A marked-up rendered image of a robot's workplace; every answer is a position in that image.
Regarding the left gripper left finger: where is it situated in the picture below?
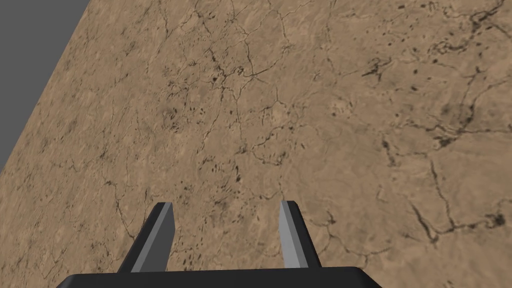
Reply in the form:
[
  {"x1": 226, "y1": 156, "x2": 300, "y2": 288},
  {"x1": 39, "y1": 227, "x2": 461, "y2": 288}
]
[{"x1": 116, "y1": 201, "x2": 176, "y2": 274}]

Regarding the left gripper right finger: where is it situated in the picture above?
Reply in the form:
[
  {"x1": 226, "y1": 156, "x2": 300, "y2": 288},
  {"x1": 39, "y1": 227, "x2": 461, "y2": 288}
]
[{"x1": 278, "y1": 199, "x2": 323, "y2": 269}]

